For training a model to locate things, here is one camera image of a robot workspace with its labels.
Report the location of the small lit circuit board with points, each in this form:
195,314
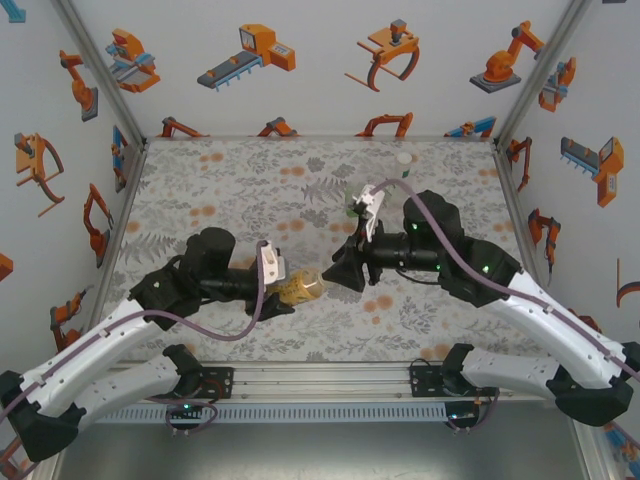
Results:
182,407
460,415

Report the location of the grey metal panel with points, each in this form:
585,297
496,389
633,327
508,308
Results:
320,450

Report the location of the leaf pattern table cloth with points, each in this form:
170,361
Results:
250,185

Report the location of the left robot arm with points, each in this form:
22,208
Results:
125,385

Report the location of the aluminium frame post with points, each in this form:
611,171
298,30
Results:
100,75
540,75

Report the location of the short green label bottle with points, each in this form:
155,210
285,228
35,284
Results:
349,210

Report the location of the white bottle cap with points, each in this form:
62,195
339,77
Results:
404,159

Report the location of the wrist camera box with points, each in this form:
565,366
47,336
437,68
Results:
367,192
270,260

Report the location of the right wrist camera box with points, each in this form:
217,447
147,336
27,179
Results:
367,192

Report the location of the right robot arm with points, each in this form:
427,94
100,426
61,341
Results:
510,370

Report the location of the yellow label plastic bottle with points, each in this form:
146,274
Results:
305,285

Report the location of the aluminium table edge rail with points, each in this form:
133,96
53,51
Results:
320,137
127,200
510,200

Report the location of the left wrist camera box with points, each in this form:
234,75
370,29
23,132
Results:
270,260

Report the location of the aluminium frame leg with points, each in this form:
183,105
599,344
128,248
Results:
47,470
592,455

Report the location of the wide aluminium extrusion beam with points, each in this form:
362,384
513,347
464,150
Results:
320,382

